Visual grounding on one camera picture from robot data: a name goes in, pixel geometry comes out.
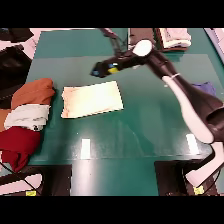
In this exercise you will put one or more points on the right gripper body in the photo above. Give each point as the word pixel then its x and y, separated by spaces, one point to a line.
pixel 106 68

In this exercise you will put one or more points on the cream shirt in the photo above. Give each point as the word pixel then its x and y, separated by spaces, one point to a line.
pixel 91 99

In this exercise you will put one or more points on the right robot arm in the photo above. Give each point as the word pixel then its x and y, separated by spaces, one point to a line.
pixel 186 96

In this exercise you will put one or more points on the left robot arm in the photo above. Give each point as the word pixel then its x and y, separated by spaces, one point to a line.
pixel 16 185

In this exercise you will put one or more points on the white folded garment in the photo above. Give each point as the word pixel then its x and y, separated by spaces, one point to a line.
pixel 176 37

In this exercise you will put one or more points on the orange garment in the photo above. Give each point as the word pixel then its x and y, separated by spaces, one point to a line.
pixel 33 93

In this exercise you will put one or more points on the black garment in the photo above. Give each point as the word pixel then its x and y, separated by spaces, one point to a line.
pixel 16 34
pixel 13 71

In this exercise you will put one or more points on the purple garment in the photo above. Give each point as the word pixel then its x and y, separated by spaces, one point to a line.
pixel 205 88

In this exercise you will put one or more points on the red garment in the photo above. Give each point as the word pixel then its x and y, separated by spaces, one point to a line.
pixel 20 143

